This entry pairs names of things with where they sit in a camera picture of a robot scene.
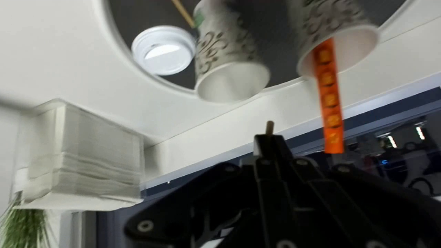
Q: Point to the round white-rimmed dark tray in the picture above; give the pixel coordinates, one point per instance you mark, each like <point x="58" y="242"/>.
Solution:
<point x="138" y="14"/>

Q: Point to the orange sachet strip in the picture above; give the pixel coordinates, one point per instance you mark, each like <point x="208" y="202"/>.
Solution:
<point x="331" y="105"/>

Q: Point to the green plant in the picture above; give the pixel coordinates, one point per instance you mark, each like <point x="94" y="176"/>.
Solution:
<point x="22" y="227"/>

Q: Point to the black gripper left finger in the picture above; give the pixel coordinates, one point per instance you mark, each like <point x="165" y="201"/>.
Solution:
<point x="262" y="152"/>

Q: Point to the patterned paper cup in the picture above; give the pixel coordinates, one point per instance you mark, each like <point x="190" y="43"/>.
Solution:
<point x="225" y="50"/>
<point x="335" y="22"/>

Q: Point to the white napkin stack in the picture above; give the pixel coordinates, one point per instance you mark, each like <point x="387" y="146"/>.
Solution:
<point x="83" y="156"/>

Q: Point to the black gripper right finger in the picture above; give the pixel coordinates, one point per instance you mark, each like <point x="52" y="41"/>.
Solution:
<point x="281" y="153"/>

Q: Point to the white plastic cup lid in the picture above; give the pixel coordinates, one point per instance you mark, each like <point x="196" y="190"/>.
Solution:
<point x="160" y="50"/>

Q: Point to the dark blue window frame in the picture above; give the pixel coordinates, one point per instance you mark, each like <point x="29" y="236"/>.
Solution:
<point x="390" y="112"/>

